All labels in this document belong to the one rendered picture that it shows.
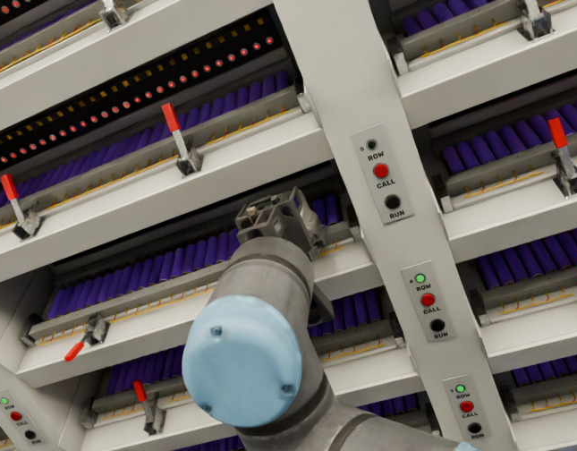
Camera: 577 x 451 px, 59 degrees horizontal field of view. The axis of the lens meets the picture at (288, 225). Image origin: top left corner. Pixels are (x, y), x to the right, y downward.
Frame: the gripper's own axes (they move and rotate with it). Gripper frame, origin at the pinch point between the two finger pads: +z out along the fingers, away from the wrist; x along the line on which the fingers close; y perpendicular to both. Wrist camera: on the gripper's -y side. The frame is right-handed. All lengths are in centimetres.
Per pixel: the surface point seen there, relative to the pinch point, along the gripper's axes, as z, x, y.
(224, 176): -5.8, 5.1, 10.8
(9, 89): -6.9, 25.5, 30.7
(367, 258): -4.3, -7.7, -6.5
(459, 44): 0.3, -26.7, 14.5
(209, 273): -1.0, 15.4, -2.7
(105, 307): -0.8, 34.3, -2.7
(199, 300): -2.4, 18.2, -5.8
